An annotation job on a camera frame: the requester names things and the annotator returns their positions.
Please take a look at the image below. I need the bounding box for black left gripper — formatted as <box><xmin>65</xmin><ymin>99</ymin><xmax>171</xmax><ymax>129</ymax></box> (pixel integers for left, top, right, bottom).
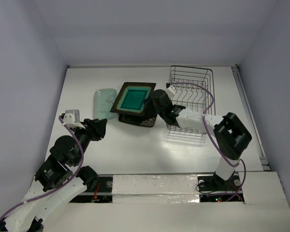
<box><xmin>73</xmin><ymin>117</ymin><xmax>108</xmax><ymax>165</ymax></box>

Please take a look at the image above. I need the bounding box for light green rectangular plate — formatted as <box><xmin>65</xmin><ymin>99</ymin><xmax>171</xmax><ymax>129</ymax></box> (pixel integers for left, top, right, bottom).
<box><xmin>93</xmin><ymin>88</ymin><xmax>118</xmax><ymax>120</ymax></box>

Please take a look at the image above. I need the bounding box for dark green patterned plate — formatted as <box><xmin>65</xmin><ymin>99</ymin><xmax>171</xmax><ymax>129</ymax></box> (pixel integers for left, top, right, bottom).
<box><xmin>110</xmin><ymin>82</ymin><xmax>156</xmax><ymax>116</ymax></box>

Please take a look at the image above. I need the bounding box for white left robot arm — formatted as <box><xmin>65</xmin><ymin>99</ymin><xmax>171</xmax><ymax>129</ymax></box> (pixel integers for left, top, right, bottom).
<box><xmin>0</xmin><ymin>113</ymin><xmax>107</xmax><ymax>232</ymax></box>

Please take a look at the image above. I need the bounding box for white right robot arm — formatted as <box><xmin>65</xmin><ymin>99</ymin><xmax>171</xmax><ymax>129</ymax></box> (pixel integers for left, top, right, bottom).
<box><xmin>144</xmin><ymin>88</ymin><xmax>252</xmax><ymax>191</ymax></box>

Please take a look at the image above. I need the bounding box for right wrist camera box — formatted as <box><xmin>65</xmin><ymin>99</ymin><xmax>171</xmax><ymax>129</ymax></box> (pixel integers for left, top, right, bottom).
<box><xmin>165</xmin><ymin>83</ymin><xmax>176</xmax><ymax>99</ymax></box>

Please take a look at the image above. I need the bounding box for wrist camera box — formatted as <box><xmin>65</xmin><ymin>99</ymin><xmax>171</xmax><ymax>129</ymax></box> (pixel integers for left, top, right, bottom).
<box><xmin>63</xmin><ymin>110</ymin><xmax>83</xmax><ymax>129</ymax></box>
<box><xmin>165</xmin><ymin>83</ymin><xmax>176</xmax><ymax>99</ymax></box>

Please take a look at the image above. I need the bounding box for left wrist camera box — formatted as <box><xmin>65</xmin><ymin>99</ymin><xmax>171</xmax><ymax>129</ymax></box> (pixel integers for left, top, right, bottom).
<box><xmin>63</xmin><ymin>110</ymin><xmax>83</xmax><ymax>129</ymax></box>

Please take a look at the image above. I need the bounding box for grey wire dish rack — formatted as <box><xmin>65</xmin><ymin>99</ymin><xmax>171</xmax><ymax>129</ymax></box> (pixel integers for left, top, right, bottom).
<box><xmin>165</xmin><ymin>65</ymin><xmax>217</xmax><ymax>138</ymax></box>

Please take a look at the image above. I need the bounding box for right side metal rail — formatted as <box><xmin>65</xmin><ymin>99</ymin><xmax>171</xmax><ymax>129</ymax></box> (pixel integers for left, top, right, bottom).
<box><xmin>231</xmin><ymin>65</ymin><xmax>272</xmax><ymax>172</ymax></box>

